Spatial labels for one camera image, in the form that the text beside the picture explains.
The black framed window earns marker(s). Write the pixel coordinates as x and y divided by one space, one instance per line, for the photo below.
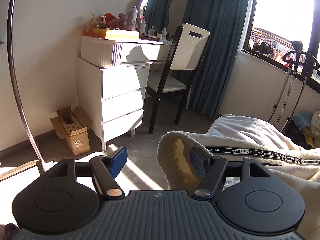
274 24

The teal cloth on sofa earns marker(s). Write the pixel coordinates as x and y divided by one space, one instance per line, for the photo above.
302 120

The wavy vanity mirror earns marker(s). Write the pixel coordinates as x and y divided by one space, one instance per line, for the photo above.
153 13

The white drawer dresser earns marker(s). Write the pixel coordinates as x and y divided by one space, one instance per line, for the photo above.
112 76

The white black chair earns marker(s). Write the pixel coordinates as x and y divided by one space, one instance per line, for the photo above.
176 78

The cardboard box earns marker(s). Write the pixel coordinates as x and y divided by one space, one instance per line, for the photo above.
72 126

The garment steamer stand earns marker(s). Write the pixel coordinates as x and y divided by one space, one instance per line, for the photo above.
295 58

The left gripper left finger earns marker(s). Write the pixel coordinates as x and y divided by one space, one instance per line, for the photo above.
104 171

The orange gift box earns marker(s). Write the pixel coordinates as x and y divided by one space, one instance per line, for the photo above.
111 34

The left teal curtain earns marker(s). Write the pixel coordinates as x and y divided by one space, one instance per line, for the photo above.
225 20

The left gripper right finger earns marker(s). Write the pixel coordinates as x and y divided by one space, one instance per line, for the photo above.
211 172

